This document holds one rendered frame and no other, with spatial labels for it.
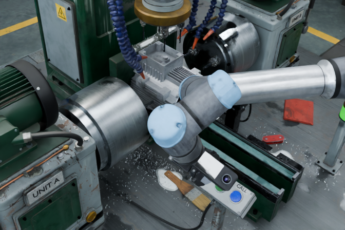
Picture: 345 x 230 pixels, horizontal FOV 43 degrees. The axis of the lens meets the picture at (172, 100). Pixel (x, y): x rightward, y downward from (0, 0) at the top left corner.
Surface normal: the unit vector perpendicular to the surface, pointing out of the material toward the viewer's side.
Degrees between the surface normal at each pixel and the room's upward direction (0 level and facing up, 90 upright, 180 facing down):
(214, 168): 39
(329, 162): 90
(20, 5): 0
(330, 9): 0
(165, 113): 30
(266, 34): 90
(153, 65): 90
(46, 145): 0
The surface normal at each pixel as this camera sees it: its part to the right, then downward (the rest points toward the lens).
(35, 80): 0.44, -0.41
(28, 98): 0.62, -0.07
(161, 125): -0.30, -0.43
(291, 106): 0.05, -0.77
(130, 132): 0.72, 0.22
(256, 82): 0.11, -0.30
